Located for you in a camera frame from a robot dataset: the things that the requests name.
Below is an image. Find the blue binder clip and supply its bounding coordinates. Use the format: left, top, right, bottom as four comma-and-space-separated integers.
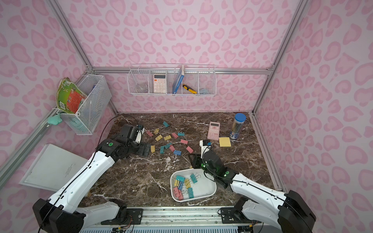
173, 150, 182, 156
178, 182, 184, 190

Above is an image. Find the yellow binder clip cluster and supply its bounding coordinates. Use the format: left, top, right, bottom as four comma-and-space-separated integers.
174, 178, 191, 189

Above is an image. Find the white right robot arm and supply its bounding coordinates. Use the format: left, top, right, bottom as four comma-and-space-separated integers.
189, 147, 317, 233

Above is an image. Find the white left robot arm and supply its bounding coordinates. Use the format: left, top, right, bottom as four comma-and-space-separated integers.
33, 125, 150, 233

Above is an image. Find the teal binder clip near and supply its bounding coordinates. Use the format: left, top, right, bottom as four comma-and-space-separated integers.
175, 175, 185, 183

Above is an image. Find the teal binder clip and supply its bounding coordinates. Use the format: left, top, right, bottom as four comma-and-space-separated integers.
175, 175, 185, 183
163, 121, 170, 128

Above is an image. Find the white storage tray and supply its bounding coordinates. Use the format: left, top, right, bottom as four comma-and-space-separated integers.
170, 169, 217, 203

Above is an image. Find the teal binder clip far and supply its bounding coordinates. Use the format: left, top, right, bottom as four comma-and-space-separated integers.
163, 121, 170, 128

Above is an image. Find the yellow sticky note pad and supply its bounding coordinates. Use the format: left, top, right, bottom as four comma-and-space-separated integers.
219, 137, 231, 147

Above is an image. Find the pink calculator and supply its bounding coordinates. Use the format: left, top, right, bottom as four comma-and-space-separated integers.
207, 121, 220, 141

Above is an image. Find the white mesh side basket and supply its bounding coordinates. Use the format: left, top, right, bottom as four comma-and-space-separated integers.
60, 74, 112, 136

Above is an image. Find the pencil jar blue lid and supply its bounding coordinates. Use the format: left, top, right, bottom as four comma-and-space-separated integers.
229, 113, 246, 139

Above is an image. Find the white calculator in shelf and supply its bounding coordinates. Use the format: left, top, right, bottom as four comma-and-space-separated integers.
153, 74, 167, 94

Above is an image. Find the green red snack bag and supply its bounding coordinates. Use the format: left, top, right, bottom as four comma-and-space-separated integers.
56, 78, 87, 114

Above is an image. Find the yellow utility knife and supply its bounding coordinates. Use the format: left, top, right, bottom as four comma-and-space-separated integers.
183, 84, 198, 95

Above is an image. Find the blue book in shelf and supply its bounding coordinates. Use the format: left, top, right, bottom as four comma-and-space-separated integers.
172, 65, 185, 94

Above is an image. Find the white paper pad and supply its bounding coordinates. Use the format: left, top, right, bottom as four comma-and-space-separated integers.
19, 144, 87, 192

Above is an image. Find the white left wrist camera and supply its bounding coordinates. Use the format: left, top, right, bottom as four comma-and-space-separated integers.
136, 125, 145, 144

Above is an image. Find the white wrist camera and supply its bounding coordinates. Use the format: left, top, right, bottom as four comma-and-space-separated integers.
136, 125, 145, 144
200, 139, 212, 156

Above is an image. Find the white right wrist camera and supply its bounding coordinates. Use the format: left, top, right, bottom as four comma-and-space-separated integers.
200, 139, 212, 156

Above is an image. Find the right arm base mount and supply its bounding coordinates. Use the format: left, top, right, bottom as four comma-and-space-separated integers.
218, 197, 253, 224

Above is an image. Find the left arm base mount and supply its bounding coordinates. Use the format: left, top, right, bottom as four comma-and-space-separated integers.
101, 199, 144, 226

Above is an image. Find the white wire wall shelf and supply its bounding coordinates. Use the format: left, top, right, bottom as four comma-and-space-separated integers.
127, 65, 217, 96

